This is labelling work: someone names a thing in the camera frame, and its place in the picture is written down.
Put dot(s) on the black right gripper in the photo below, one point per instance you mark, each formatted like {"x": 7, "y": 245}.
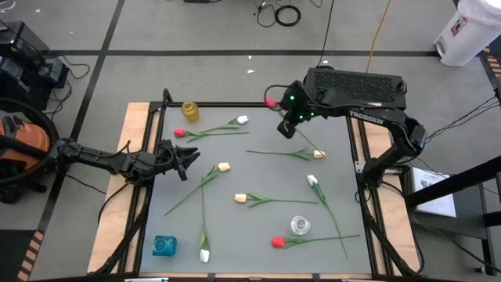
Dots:
{"x": 293, "y": 113}

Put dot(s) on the black perforated computer case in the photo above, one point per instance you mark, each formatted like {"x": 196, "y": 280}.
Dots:
{"x": 360, "y": 80}

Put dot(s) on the peach artificial tulip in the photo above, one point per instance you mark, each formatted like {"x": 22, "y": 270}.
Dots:
{"x": 224, "y": 167}
{"x": 240, "y": 198}
{"x": 319, "y": 154}

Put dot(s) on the white bin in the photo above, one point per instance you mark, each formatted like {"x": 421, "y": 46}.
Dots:
{"x": 469, "y": 31}

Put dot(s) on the yellow glass vase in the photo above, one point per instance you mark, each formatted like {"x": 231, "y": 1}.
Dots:
{"x": 190, "y": 113}

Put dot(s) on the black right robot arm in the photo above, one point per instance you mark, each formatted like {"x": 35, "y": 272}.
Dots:
{"x": 366, "y": 117}

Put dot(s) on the clear glass vase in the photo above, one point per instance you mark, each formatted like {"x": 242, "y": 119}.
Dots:
{"x": 300, "y": 225}

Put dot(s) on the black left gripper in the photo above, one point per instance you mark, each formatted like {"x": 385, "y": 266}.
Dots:
{"x": 166, "y": 156}

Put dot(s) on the black orange striped floor mat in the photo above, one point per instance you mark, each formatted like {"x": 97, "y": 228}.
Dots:
{"x": 11, "y": 254}
{"x": 494, "y": 64}

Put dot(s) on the black equipment stack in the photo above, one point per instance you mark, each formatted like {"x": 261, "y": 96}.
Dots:
{"x": 23, "y": 66}

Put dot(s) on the white artificial tulip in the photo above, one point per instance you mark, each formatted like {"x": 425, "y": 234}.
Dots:
{"x": 242, "y": 119}
{"x": 204, "y": 255}
{"x": 312, "y": 180}

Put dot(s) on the grey table mat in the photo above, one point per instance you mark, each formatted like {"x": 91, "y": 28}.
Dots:
{"x": 274, "y": 176}

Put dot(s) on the black metal stand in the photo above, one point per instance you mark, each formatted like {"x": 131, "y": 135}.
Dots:
{"x": 462, "y": 178}

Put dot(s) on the blue glass vase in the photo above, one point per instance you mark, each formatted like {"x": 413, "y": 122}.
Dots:
{"x": 164, "y": 246}

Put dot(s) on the orange black vacuum cleaner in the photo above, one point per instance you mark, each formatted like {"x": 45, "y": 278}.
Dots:
{"x": 27, "y": 141}

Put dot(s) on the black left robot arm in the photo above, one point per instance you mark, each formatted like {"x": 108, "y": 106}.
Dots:
{"x": 98, "y": 160}

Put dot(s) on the white printed paper sheet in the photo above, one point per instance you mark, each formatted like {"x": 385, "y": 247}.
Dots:
{"x": 434, "y": 196}

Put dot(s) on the red artificial tulip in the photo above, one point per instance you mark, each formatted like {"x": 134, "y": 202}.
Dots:
{"x": 278, "y": 242}
{"x": 179, "y": 133}
{"x": 270, "y": 103}

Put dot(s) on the black metal table frame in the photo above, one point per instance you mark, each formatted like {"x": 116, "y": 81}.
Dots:
{"x": 235, "y": 104}

